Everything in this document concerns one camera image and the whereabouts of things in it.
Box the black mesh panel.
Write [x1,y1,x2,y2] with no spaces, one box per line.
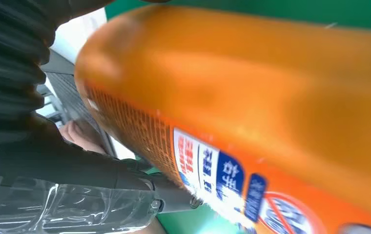
[41,49,118,158]

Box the ribbed grey right arm sleeve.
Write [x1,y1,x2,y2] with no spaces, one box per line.
[0,0,115,132]

